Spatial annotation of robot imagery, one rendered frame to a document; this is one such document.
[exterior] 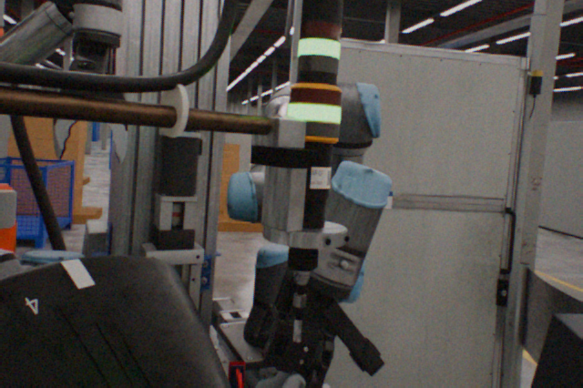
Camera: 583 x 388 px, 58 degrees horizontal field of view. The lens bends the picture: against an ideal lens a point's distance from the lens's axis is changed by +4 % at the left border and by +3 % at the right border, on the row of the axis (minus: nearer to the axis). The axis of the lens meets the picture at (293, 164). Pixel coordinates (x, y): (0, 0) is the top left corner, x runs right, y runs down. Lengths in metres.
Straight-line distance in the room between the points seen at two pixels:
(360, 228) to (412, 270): 1.89
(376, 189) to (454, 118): 1.90
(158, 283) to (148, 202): 0.77
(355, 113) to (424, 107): 1.41
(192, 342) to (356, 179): 0.28
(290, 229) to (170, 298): 0.18
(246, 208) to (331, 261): 0.17
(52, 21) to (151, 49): 0.26
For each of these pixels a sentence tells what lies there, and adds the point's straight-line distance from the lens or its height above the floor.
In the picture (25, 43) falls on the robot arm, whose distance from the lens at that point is 1.15.
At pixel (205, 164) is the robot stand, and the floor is 1.45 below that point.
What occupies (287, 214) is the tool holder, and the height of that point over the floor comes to 1.48.
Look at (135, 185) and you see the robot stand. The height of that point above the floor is 1.39.
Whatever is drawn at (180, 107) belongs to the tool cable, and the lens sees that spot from 0.32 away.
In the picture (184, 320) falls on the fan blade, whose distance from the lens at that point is 0.52.
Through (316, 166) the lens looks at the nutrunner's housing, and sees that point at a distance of 0.40.
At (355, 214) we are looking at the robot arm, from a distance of 0.64.
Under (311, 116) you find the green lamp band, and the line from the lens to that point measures 0.40.
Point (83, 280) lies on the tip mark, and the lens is 0.50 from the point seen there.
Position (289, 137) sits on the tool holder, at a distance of 0.38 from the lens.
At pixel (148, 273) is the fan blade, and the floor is 1.39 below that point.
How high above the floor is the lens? 1.54
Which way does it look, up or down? 3 degrees down
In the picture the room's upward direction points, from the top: 4 degrees clockwise
